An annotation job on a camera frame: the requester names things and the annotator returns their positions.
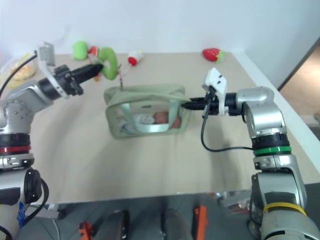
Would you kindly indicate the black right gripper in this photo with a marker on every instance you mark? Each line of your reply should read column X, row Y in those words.
column 212, row 107

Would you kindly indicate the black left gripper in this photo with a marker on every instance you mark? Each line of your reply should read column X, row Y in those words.
column 67, row 81

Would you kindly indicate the green zip pouch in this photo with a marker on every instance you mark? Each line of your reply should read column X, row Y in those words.
column 147, row 96

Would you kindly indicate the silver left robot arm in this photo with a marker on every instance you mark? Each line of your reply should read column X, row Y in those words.
column 22, row 97

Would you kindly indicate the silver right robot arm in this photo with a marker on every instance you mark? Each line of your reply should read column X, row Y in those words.
column 265, row 112

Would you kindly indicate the light green plush toy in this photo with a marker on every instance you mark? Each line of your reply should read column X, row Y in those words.
column 79, row 50

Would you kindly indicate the red item inside pouch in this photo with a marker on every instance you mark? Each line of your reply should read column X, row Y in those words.
column 161, row 117

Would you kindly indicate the white and red plush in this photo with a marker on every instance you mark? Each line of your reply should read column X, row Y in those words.
column 135, row 58

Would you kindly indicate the large red strawberry plush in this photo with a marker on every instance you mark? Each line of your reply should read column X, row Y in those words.
column 211, row 54

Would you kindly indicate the white grey cloth inside pouch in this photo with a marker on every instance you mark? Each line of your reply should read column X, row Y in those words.
column 143, row 119

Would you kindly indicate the clear bag with yellow contents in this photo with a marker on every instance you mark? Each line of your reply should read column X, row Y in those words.
column 22, row 71

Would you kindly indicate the clear packet with red print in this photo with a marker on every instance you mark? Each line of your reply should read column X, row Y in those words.
column 238, row 206

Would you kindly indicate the brown wooden door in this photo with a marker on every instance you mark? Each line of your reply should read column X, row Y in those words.
column 303, row 72

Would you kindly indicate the orange tool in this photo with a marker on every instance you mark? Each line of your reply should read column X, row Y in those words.
column 86, row 231
column 201, row 221

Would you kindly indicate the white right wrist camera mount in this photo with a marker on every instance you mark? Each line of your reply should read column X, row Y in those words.
column 216, row 78

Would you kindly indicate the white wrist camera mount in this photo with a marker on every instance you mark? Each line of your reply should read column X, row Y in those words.
column 216, row 78
column 47, row 72

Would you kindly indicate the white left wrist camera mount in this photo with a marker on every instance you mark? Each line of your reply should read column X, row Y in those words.
column 47, row 72

